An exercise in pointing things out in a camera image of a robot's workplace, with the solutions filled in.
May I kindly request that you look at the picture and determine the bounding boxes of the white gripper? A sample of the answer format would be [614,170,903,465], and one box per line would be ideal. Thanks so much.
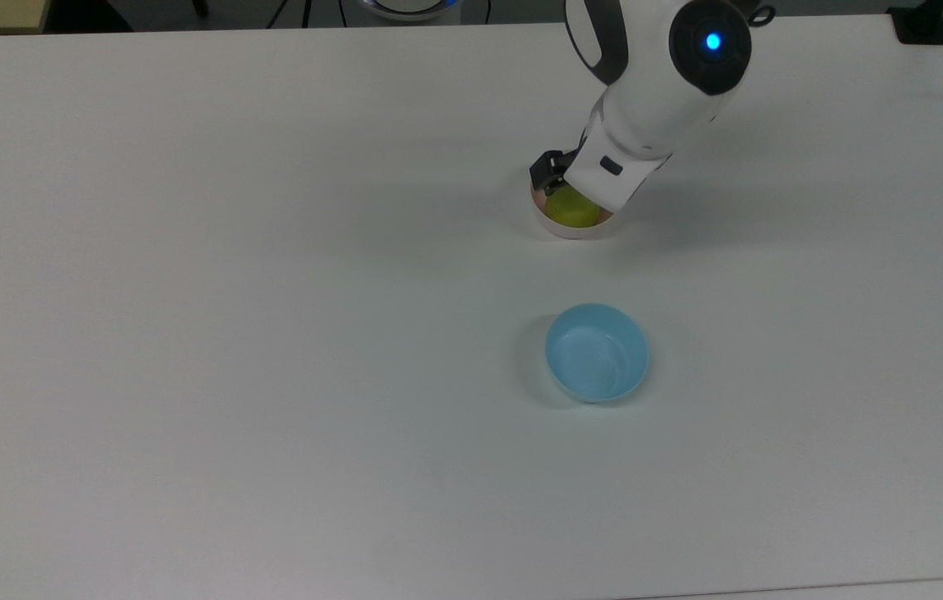
[529,107,674,214]

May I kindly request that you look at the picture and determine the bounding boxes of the yellow-green pear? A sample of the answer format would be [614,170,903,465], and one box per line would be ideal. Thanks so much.
[544,185,603,229]

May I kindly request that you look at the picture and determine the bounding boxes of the pink bowl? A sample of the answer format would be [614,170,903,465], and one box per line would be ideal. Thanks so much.
[530,173,627,241]

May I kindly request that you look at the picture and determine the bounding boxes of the light blue bowl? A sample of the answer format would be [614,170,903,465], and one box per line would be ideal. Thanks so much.
[544,302,650,405]

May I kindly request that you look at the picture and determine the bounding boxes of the black table clamp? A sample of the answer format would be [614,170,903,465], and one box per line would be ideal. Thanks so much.
[887,5,943,45]

